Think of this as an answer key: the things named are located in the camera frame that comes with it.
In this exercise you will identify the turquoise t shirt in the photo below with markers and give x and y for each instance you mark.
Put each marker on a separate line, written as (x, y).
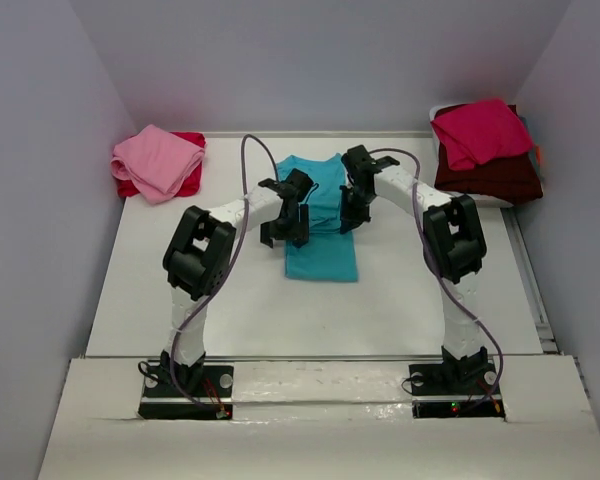
(329, 255)

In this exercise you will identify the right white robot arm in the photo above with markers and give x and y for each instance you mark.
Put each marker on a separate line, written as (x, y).
(454, 247)

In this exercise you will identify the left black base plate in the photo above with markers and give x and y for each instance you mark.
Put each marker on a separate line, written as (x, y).
(209, 400)

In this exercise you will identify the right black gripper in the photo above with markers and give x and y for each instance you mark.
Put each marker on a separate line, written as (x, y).
(353, 215)

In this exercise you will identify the dark red t shirt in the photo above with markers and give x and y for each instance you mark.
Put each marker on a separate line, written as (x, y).
(513, 180)

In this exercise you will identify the red folded t shirt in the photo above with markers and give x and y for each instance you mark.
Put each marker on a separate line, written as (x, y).
(187, 175)

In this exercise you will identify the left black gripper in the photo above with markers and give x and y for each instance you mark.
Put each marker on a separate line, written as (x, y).
(285, 230)

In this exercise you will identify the magenta t shirt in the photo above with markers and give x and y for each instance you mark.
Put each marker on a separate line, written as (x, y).
(475, 134)

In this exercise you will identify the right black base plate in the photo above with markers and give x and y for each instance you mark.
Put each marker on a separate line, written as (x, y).
(436, 395)

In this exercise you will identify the pink folded t shirt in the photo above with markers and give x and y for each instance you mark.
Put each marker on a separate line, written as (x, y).
(152, 162)

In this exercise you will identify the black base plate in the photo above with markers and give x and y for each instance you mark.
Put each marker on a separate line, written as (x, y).
(436, 395)
(209, 400)

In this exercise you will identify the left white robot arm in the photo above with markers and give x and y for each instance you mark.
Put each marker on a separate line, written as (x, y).
(201, 255)

